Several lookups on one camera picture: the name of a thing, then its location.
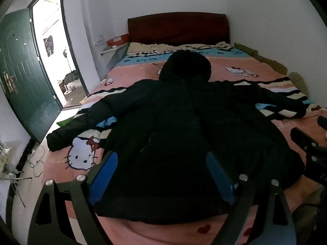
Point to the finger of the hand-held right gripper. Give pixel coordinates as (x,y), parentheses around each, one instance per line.
(305,138)
(322,122)

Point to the white wall shelf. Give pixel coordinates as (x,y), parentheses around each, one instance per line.
(112,49)

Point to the dark cloth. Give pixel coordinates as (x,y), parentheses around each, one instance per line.
(310,224)

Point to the cream bed sheet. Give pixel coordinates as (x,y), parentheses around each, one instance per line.
(145,47)

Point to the pink cartoon printed blanket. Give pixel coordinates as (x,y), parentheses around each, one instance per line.
(242,63)

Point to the green metal door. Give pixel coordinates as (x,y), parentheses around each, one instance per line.
(23,76)

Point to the dark red bed headboard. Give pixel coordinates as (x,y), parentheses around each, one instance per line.
(178,28)

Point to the white wall switch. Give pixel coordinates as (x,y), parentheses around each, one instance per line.
(99,40)

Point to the person's right forearm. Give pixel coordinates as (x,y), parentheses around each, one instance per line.
(301,191)

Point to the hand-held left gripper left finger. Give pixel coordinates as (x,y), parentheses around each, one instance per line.
(103,177)

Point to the orange box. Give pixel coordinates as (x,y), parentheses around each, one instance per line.
(118,40)

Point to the black hooded jacket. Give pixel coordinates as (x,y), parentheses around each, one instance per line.
(178,122)

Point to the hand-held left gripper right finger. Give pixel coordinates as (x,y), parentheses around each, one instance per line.
(220,178)

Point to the olive green cloth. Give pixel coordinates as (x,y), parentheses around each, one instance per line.
(270,60)

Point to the green floor item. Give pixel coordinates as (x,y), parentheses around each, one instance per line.
(65,123)

